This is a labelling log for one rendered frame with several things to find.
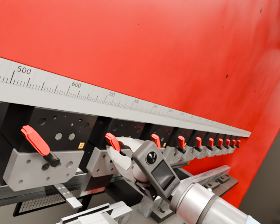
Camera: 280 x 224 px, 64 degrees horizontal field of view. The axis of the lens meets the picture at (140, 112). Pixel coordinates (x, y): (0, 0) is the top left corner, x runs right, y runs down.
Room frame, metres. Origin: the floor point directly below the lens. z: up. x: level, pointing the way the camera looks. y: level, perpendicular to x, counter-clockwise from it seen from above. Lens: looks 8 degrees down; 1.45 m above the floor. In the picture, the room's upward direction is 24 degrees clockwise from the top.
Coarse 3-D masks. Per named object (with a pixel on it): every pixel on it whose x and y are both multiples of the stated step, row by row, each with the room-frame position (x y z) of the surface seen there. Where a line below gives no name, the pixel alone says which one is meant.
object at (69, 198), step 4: (56, 184) 0.72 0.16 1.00; (60, 184) 0.73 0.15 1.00; (56, 188) 0.70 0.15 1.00; (60, 188) 0.71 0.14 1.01; (64, 188) 0.72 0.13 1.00; (60, 192) 0.69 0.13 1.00; (64, 192) 0.69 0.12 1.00; (68, 192) 0.70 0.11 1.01; (64, 196) 0.67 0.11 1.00; (68, 196) 0.68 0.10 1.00; (72, 196) 0.69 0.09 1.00; (68, 200) 0.66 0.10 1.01; (72, 200) 0.67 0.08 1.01; (76, 200) 0.68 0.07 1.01; (68, 204) 0.66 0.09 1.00; (72, 204) 0.65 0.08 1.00; (76, 204) 0.66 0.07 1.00; (80, 204) 0.67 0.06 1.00; (72, 208) 0.64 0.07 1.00; (76, 208) 0.65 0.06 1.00
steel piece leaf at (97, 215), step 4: (84, 216) 0.63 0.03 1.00; (88, 216) 0.63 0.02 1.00; (92, 216) 0.64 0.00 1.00; (96, 216) 0.65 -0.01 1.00; (100, 216) 0.66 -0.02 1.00; (80, 220) 0.60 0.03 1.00; (84, 220) 0.61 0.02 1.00; (88, 220) 0.62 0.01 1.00; (92, 220) 0.63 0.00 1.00; (96, 220) 0.63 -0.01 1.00; (100, 220) 0.64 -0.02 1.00
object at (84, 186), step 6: (84, 180) 0.59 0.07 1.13; (90, 180) 0.59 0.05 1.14; (96, 180) 0.61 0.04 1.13; (102, 180) 0.63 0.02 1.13; (108, 180) 0.66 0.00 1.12; (84, 186) 0.59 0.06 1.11; (90, 186) 0.60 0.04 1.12; (96, 186) 0.62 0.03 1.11; (102, 186) 0.64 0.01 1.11; (84, 192) 0.60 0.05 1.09; (90, 192) 0.62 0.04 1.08
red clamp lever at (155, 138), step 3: (153, 135) 0.66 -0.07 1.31; (156, 135) 0.66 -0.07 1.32; (153, 138) 0.66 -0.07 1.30; (156, 138) 0.66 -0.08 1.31; (153, 141) 0.67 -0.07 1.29; (156, 141) 0.66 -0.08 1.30; (159, 141) 0.67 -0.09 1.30; (156, 144) 0.67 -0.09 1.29; (159, 144) 0.68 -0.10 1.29; (159, 147) 0.69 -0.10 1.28; (162, 153) 0.71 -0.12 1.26
